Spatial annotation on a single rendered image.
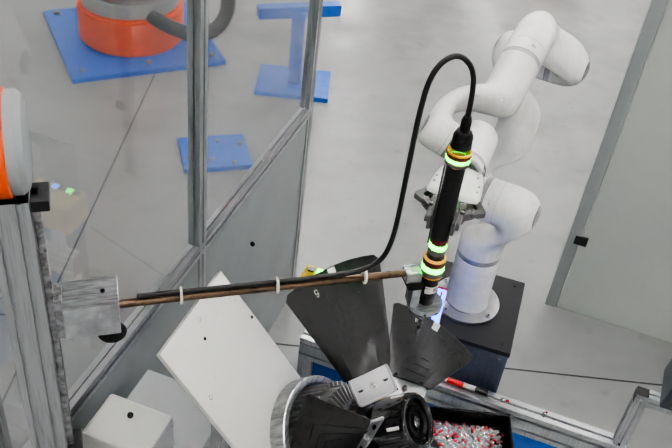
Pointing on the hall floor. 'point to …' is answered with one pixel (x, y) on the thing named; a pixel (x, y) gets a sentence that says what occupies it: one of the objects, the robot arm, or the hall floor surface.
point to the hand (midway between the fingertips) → (442, 220)
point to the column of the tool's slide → (29, 324)
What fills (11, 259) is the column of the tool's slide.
